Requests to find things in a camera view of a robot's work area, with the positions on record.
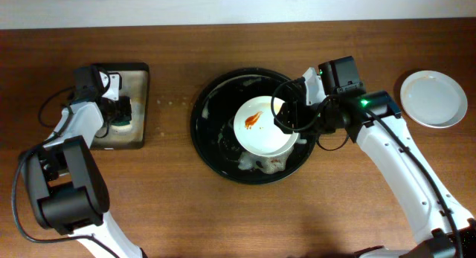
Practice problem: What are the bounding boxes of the round black serving tray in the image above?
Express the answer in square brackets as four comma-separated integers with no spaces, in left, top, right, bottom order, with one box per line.
[190,68,316,185]

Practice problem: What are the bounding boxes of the pink white plate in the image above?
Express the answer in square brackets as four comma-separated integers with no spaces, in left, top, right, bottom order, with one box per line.
[402,115,464,129]

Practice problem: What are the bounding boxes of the pale green plate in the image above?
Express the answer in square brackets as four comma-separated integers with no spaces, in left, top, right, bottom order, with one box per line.
[399,71,468,121]

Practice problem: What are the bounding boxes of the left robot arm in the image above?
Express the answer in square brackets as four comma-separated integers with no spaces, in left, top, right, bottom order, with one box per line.
[14,62,149,257]

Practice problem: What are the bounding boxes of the rectangular black soapy tray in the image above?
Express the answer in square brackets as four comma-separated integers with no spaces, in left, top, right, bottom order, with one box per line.
[91,62,149,150]

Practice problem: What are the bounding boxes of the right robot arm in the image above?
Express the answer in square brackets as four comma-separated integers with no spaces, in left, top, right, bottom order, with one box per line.
[271,56,475,257]

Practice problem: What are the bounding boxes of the green yellow sponge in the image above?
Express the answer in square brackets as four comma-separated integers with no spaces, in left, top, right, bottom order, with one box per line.
[110,117,132,127]

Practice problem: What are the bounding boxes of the cream plate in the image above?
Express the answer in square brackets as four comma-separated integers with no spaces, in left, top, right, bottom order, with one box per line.
[234,96,298,157]

